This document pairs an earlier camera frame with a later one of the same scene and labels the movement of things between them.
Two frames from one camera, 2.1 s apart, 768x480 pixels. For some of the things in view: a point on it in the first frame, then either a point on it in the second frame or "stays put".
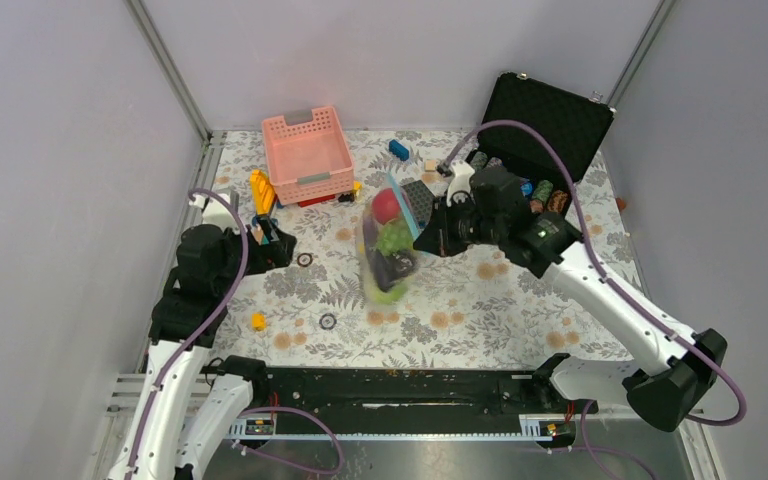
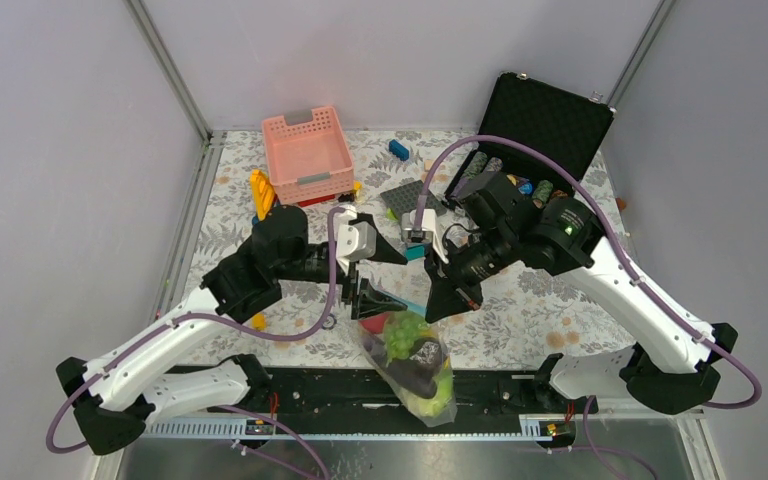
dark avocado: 389,269 -> 416,373
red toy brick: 308,202 stays put
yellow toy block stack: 263,191 stays put
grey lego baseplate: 421,200 stays put
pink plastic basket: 308,155 stays put
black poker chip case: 574,122 stays put
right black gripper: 437,236 -> 446,298
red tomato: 385,205 -> 374,324
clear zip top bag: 389,244 -> 413,361
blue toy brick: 398,149 stays put
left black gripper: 269,254 -> 369,301
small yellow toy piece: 258,321 stays put
